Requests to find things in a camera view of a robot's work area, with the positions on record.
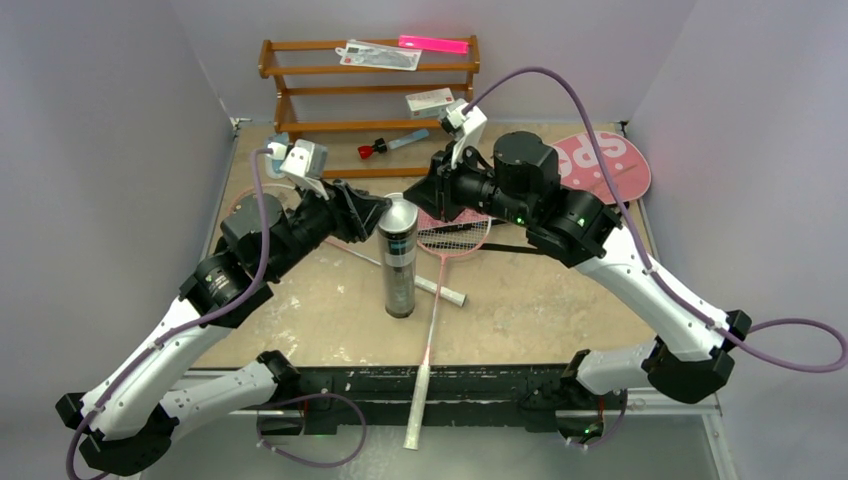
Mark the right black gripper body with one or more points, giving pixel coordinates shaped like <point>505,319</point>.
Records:
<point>444,183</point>

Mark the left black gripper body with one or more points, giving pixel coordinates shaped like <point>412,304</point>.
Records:
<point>312,221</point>

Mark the clear plastic tube lid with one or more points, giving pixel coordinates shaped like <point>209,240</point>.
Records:
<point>401,218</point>

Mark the black shuttlecock tube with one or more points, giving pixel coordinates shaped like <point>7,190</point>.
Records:
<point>397,242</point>

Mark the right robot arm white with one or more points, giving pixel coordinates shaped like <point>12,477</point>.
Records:
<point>689,357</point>

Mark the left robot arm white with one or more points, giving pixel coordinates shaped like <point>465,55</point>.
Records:
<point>129,421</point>

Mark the pink white badminton racket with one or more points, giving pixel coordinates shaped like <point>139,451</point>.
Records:
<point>446,241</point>

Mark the pink badminton racket left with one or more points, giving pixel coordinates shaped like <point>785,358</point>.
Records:
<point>281,190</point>

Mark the red black blue marker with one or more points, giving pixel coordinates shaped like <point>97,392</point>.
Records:
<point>381,146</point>

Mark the light blue white device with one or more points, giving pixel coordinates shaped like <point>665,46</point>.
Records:
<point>279,143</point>

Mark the white red small box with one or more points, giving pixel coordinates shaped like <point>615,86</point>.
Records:
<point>429,104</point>

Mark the wooden three-tier shelf rack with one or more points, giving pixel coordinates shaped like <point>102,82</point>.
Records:
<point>287,119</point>

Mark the pink sport racket bag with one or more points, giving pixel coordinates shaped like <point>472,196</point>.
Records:
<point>609,159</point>

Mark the pink fluorescent bar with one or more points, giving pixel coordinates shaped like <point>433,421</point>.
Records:
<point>433,44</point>

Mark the white packaged item on shelf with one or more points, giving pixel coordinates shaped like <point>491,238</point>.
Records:
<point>372,55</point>

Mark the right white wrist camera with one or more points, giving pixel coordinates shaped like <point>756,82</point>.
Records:
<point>465,125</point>

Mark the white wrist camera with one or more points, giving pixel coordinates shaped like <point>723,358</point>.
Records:
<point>465,125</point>
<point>304,165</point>

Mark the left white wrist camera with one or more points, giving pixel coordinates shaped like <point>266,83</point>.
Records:
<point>304,165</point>

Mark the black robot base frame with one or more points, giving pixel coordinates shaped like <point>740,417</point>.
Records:
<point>537,398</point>

